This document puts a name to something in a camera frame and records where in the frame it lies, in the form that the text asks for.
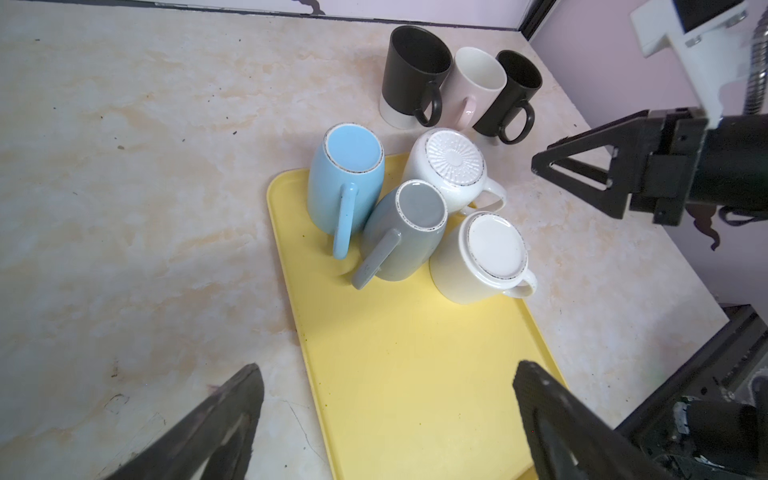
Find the light blue mug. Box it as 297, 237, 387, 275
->
307, 123, 385, 260

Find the pale pink mug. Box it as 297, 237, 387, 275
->
437, 46, 507, 131

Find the black mug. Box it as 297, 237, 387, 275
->
473, 50, 543, 145

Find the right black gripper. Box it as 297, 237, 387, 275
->
531, 108, 708, 226

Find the grey mug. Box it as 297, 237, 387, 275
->
352, 179, 448, 290

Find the cream white mug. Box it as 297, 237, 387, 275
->
429, 211, 538, 305

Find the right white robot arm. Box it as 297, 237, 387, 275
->
531, 108, 767, 479

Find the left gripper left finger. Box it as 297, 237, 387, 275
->
109, 363, 265, 479

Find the yellow tray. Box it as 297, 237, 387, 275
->
267, 169, 559, 479

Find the black base frame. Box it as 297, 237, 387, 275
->
616, 305, 767, 479

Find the dark green white-bottom mug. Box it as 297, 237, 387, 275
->
379, 25, 453, 130

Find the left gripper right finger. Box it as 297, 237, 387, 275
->
513, 361, 671, 479

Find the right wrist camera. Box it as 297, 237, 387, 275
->
630, 0, 749, 129

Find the white ribbed-bottom mug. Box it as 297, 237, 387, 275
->
401, 128, 507, 215

